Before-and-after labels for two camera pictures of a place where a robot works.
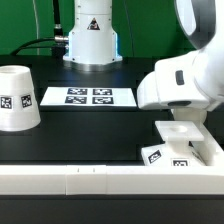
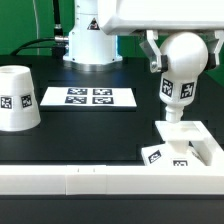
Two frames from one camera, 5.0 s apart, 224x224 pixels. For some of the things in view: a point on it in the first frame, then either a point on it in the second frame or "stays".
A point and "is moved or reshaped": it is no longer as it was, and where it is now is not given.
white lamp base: [177, 152] stays
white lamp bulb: [190, 114] is moved or reshaped
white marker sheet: [89, 96] stays
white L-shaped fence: [83, 179] stays
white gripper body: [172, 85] -> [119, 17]
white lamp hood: [18, 105] stays
